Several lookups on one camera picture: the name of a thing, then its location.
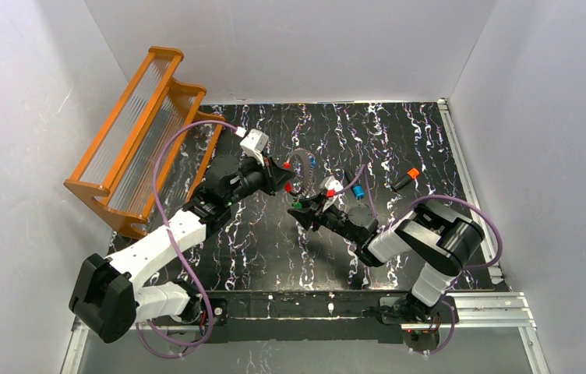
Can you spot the black marker blue cap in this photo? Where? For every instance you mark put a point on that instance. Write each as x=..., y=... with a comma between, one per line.
x=356, y=188

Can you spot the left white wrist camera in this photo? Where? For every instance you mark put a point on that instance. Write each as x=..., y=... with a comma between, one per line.
x=253, y=145

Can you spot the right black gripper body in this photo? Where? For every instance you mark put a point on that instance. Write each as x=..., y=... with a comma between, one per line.
x=315, y=213

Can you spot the black marker orange cap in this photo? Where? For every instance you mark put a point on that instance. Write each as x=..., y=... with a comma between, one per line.
x=405, y=180

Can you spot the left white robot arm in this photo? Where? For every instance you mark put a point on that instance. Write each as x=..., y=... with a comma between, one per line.
x=111, y=293

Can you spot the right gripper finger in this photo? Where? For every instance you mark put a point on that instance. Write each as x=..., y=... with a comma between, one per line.
x=318, y=202
x=306, y=218

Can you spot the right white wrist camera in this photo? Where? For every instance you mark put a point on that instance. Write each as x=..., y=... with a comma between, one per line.
x=330, y=186

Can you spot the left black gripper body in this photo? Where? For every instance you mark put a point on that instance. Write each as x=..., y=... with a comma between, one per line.
x=273, y=177

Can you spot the metal keyring red grip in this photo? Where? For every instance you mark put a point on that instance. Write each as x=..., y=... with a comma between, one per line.
x=305, y=173

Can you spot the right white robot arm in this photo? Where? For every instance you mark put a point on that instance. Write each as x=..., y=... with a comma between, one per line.
x=444, y=238

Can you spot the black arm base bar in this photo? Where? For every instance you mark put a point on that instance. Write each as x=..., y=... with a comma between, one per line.
x=310, y=315

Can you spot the orange ribbed plastic rack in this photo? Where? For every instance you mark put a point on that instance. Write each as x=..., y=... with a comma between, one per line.
x=135, y=148

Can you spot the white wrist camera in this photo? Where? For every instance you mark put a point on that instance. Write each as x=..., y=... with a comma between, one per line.
x=330, y=186
x=253, y=145

